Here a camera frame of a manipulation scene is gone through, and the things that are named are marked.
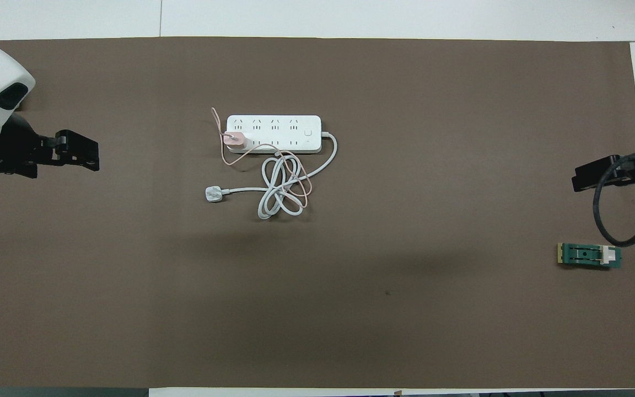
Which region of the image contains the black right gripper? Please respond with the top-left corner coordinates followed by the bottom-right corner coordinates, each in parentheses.
top-left (572, 126), bottom-right (635, 193)

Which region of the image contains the white power strip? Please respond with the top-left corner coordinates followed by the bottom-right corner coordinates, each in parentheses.
top-left (225, 114), bottom-right (323, 154)

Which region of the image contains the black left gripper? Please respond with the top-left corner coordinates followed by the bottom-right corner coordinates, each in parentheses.
top-left (0, 113), bottom-right (100, 179)

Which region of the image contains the brown table mat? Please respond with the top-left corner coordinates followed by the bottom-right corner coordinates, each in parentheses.
top-left (0, 36), bottom-right (635, 390)

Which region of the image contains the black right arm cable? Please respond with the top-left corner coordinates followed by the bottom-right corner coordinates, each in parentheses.
top-left (593, 149), bottom-right (635, 248)

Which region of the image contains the pink charger cable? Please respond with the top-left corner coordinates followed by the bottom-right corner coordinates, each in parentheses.
top-left (210, 106), bottom-right (313, 210)

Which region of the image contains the pink charger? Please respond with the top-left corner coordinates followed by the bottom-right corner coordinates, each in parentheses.
top-left (220, 130), bottom-right (249, 153)

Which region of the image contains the green knife switch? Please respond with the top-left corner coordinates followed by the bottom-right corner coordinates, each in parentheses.
top-left (557, 242), bottom-right (623, 270)

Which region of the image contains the white power strip cable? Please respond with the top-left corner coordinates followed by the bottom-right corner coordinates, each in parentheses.
top-left (204, 131), bottom-right (339, 222)

